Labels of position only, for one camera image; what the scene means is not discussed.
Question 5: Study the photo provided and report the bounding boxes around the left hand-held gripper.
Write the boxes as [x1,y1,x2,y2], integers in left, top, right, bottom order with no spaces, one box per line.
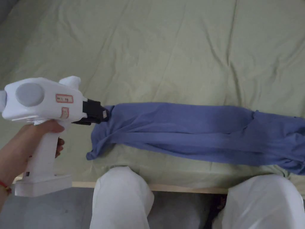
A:
[0,76,111,197]

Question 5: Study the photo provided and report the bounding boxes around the blue shirt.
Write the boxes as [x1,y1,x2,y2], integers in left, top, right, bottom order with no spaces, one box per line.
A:
[85,102,305,177]

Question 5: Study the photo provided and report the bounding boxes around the person's left forearm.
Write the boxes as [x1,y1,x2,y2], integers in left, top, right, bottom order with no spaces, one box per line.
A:
[0,182,12,216]

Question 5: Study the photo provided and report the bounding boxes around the person's left hand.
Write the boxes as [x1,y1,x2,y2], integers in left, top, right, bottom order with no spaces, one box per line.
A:
[0,119,65,191]

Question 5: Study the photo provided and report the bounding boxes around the bed with pale green sheet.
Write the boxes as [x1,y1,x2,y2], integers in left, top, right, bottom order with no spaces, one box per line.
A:
[0,0,305,195]

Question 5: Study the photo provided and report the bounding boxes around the person's legs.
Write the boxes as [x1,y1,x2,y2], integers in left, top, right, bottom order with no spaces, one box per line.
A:
[89,166,305,229]

